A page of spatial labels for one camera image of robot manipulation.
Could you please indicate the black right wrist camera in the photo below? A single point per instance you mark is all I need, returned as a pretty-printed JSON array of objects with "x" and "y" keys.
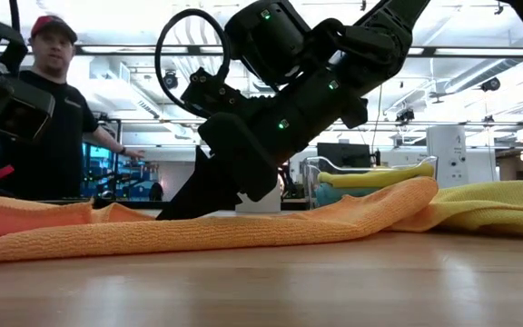
[{"x": 216, "y": 93}]

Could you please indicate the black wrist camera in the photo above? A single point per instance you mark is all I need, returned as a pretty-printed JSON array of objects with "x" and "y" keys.
[
  {"x": 25, "y": 111},
  {"x": 216, "y": 93}
]

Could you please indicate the black background monitor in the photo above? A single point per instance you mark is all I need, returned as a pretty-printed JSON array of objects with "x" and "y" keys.
[{"x": 343, "y": 154}]

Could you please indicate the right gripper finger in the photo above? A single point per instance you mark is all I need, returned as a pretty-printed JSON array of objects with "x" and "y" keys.
[{"x": 225, "y": 172}]

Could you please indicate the person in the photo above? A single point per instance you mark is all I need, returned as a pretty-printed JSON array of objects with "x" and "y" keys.
[{"x": 57, "y": 136}]

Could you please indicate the orange microfiber towel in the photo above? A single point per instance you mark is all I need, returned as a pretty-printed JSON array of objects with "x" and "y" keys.
[{"x": 198, "y": 236}]

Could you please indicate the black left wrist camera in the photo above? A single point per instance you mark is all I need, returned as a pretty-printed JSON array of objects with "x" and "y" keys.
[{"x": 25, "y": 111}]

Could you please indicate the blue lit window screen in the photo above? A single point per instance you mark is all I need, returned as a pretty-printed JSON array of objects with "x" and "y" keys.
[{"x": 100, "y": 168}]

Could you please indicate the yellow microfiber towel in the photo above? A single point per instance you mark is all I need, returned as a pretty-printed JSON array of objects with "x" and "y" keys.
[
  {"x": 493, "y": 204},
  {"x": 375, "y": 178}
]

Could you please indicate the green plant in white pot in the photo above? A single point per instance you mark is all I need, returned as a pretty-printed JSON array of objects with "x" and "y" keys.
[{"x": 261, "y": 206}]

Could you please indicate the blue microfiber towel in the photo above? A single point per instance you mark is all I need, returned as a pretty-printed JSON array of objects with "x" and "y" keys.
[{"x": 329, "y": 193}]

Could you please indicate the clear plastic bin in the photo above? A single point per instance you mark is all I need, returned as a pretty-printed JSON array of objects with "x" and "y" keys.
[{"x": 311, "y": 175}]

